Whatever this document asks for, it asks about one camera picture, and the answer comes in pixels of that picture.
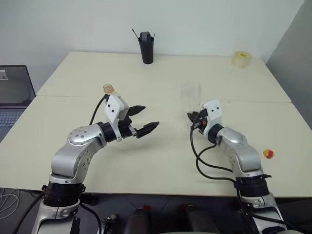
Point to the thin black stick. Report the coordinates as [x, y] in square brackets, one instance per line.
[135, 34]

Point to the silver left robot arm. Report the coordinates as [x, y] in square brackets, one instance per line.
[78, 139]

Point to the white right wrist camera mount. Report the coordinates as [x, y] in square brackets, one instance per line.
[214, 109]

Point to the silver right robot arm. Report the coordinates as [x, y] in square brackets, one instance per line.
[246, 156]

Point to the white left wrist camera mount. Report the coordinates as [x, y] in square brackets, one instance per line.
[114, 107]

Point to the short black stick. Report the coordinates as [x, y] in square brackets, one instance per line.
[153, 36]

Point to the small black metal device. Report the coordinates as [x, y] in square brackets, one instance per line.
[109, 224]

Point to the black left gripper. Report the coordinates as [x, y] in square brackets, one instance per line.
[125, 128]

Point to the red and yellow bottle cap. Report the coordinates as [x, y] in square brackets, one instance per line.
[268, 154]

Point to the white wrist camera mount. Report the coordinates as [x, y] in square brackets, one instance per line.
[114, 107]
[214, 109]

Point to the black tall holder cup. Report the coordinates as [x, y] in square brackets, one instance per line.
[147, 51]

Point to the translucent tape roll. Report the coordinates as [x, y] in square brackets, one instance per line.
[241, 59]

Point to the grey laptop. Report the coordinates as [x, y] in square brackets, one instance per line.
[14, 85]

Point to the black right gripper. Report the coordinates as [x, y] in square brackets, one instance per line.
[202, 120]

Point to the dark rounded shape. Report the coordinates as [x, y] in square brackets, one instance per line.
[139, 223]

